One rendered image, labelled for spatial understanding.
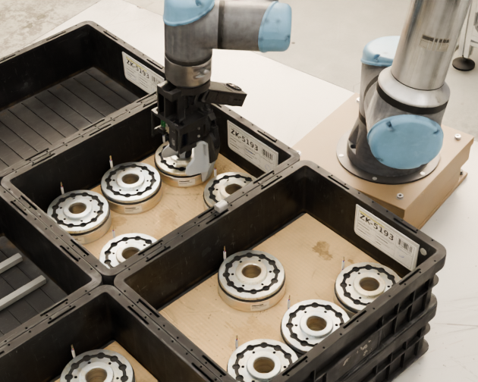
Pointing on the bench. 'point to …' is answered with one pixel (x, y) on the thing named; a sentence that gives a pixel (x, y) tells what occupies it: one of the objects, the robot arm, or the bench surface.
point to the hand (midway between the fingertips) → (197, 166)
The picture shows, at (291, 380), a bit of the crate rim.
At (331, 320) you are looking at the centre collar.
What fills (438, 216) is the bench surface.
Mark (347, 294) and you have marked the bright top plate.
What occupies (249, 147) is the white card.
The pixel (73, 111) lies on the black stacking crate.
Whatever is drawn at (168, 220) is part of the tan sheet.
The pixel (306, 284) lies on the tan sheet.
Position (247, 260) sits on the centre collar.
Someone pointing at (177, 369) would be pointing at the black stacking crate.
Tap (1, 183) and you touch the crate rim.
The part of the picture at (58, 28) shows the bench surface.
